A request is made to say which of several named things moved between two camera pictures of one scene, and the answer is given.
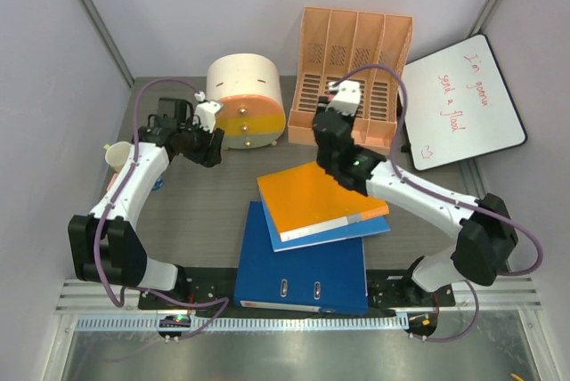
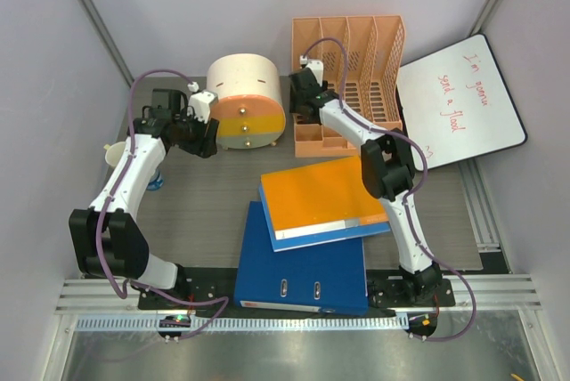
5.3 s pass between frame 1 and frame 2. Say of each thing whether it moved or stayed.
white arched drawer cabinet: stayed
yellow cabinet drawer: stayed
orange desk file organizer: moved
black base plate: stayed
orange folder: stayed
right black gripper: moved
